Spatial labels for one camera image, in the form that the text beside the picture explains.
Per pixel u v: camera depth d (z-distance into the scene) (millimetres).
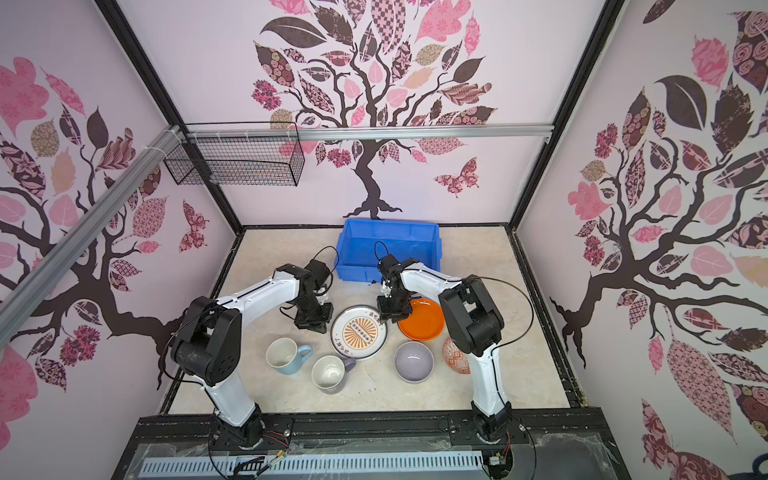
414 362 835
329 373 828
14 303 495
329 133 932
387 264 793
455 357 854
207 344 474
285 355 851
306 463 697
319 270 765
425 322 906
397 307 830
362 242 1160
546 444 725
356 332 899
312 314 779
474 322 531
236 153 947
